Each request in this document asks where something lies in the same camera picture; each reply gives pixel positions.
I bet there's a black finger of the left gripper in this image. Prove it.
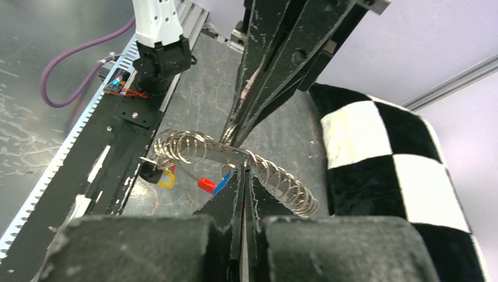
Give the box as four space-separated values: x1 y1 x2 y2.
220 1 308 145

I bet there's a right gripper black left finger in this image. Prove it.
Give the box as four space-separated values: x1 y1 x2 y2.
34 169 246 281

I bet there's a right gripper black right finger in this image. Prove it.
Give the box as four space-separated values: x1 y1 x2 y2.
248 172 439 281

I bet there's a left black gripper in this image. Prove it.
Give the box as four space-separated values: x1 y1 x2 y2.
233 0 391 147

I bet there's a blue headed key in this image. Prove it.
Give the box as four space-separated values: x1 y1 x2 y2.
212 172 233 196

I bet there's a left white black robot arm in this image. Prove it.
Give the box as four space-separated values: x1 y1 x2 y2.
133 0 389 147

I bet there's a black white checkered pillow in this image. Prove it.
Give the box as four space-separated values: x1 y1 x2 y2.
309 83 490 281

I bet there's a left corner aluminium profile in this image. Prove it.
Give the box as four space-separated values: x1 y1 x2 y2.
403 54 497 111

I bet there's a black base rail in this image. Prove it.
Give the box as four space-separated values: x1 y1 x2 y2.
1 94 167 281

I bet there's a white toothed cable duct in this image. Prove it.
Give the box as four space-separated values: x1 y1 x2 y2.
0 0 211 254

